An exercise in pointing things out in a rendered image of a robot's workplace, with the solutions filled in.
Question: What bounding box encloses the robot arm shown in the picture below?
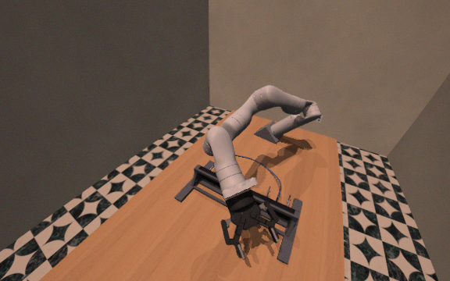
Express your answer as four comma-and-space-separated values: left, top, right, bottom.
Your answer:
203, 85, 321, 201

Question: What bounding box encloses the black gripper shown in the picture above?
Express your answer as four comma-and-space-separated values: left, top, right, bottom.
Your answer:
221, 190, 279, 260

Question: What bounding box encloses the dark grey patch panel rack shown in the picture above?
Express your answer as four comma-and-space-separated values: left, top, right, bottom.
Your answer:
174, 161, 303, 264

